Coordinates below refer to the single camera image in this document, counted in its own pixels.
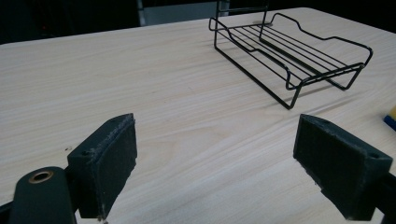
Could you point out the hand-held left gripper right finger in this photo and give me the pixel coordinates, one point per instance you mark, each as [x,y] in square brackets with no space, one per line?
[339,168]

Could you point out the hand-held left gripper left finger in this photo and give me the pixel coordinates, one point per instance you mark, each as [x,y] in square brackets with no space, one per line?
[102,168]

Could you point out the yellow and blue sponge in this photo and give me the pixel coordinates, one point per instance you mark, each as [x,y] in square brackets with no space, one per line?
[391,119]

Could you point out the grey metal stand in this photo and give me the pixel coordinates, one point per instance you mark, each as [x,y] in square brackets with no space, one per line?
[142,12]

